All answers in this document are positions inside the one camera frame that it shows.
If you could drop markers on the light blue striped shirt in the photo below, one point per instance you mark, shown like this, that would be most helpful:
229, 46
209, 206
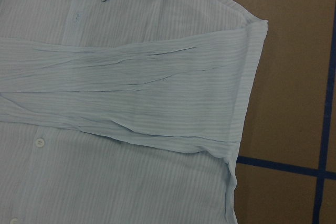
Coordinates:
124, 111

